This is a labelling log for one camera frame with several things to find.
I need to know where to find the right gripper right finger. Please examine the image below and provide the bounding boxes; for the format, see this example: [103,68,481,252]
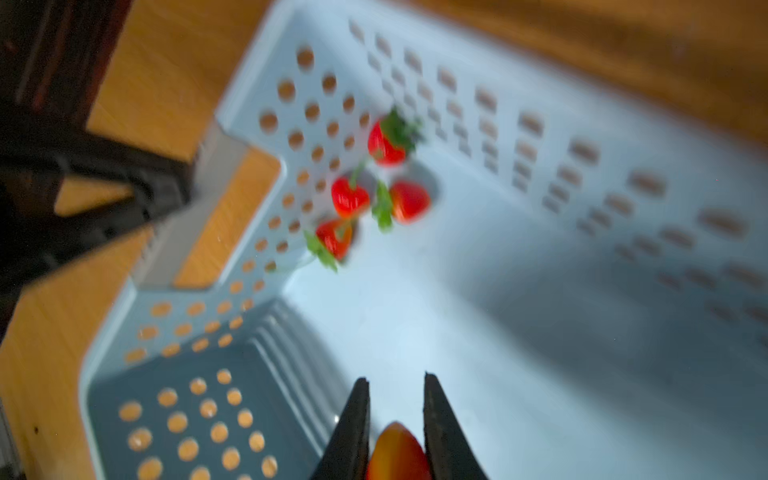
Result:
[423,373,487,479]

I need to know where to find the light blue plastic basket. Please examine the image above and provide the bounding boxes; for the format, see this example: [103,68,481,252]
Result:
[79,1,767,479]

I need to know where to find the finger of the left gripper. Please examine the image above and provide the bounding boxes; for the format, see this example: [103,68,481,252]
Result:
[1,104,193,210]
[1,199,156,335]

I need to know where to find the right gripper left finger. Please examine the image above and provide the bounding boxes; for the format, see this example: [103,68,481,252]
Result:
[310,377,370,480]

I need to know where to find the strawberry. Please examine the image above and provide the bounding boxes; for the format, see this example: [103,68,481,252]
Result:
[366,422,431,480]

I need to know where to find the strawberries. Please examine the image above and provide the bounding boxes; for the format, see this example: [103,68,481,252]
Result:
[304,108,432,272]

